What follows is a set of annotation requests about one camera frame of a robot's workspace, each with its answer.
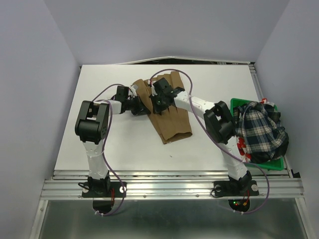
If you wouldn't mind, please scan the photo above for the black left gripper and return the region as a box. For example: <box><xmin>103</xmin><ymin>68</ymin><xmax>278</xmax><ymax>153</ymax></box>
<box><xmin>125</xmin><ymin>94</ymin><xmax>150</xmax><ymax>116</ymax></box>

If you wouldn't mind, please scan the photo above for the brown pleated skirt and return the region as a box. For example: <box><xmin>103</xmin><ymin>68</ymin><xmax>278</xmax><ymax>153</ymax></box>
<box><xmin>134</xmin><ymin>79</ymin><xmax>192</xmax><ymax>144</ymax></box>

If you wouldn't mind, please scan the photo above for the navy plaid skirt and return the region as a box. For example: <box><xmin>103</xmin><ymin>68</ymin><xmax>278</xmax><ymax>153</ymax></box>
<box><xmin>233</xmin><ymin>100</ymin><xmax>289</xmax><ymax>164</ymax></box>

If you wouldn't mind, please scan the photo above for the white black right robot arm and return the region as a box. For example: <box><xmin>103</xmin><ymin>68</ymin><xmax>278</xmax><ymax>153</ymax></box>
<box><xmin>150</xmin><ymin>78</ymin><xmax>252</xmax><ymax>198</ymax></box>

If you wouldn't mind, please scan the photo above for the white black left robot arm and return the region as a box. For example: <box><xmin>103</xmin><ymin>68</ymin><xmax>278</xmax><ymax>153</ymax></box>
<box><xmin>75</xmin><ymin>84</ymin><xmax>150</xmax><ymax>198</ymax></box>

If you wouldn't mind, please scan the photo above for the white red floral skirt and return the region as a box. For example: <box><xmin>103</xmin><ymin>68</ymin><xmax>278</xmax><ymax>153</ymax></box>
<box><xmin>236</xmin><ymin>137</ymin><xmax>251</xmax><ymax>162</ymax></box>

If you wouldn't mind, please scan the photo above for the green plastic basket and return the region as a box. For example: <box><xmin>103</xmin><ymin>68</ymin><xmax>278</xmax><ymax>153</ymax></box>
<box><xmin>230</xmin><ymin>98</ymin><xmax>284</xmax><ymax>171</ymax></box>

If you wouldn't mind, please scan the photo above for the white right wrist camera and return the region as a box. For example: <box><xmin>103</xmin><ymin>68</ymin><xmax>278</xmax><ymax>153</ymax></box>
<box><xmin>148</xmin><ymin>79</ymin><xmax>157</xmax><ymax>96</ymax></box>

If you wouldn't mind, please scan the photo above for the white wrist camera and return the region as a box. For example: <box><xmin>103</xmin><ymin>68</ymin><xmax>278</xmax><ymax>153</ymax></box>
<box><xmin>148</xmin><ymin>79</ymin><xmax>157</xmax><ymax>96</ymax></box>
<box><xmin>130</xmin><ymin>85</ymin><xmax>138</xmax><ymax>97</ymax></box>

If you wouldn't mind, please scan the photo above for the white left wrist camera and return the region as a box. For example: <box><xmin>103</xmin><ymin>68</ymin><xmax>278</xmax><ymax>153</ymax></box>
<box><xmin>130</xmin><ymin>85</ymin><xmax>138</xmax><ymax>97</ymax></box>

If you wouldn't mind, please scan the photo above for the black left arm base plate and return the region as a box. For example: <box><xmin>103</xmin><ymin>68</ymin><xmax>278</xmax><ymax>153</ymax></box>
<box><xmin>78</xmin><ymin>181</ymin><xmax>126</xmax><ymax>198</ymax></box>

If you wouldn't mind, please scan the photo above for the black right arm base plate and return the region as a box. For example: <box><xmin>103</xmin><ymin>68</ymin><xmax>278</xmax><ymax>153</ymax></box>
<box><xmin>210</xmin><ymin>180</ymin><xmax>259</xmax><ymax>198</ymax></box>

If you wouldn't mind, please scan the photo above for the aluminium frame rail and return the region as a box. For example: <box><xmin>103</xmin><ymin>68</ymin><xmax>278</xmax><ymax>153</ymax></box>
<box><xmin>40</xmin><ymin>168</ymin><xmax>304</xmax><ymax>200</ymax></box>

